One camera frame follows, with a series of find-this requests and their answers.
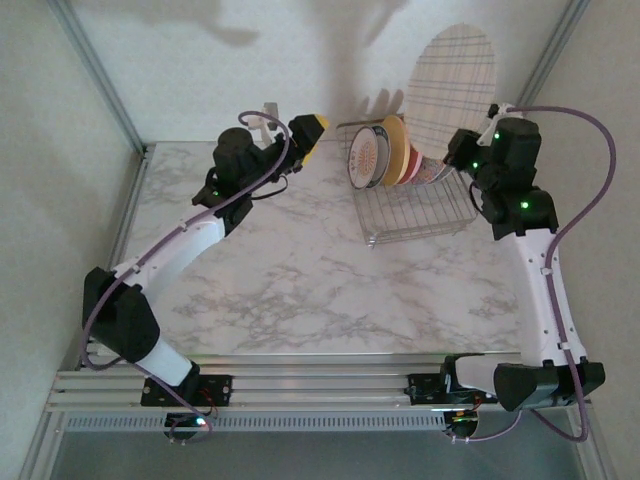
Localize white plate with green rim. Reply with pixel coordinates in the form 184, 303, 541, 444
372, 124, 393, 186

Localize small board with green light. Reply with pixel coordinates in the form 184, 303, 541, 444
164, 412, 212, 445
443, 408, 482, 444

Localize grey slotted cable duct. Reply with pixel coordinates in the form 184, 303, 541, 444
62, 412, 447, 434

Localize white plate with orange sun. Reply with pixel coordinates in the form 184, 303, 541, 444
348, 125, 386, 190

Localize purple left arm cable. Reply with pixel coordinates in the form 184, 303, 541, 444
79, 110, 292, 445

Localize aluminium side rail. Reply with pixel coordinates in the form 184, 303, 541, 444
74, 143, 154, 372

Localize aluminium frame post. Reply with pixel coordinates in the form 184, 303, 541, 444
514, 0, 594, 109
48, 0, 150, 157

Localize aluminium frame leg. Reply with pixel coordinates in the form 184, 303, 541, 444
574, 404, 619, 480
19, 412, 66, 480

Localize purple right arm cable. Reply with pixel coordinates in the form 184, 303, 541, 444
452, 103, 616, 445

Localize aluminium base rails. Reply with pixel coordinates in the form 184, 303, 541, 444
43, 352, 596, 415

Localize yellow plate with red outside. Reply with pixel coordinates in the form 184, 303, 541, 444
382, 114, 425, 187

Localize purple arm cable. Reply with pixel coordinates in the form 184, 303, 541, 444
452, 103, 616, 445
79, 110, 292, 445

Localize metal wire dish rack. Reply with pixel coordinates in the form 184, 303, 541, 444
335, 118, 480, 250

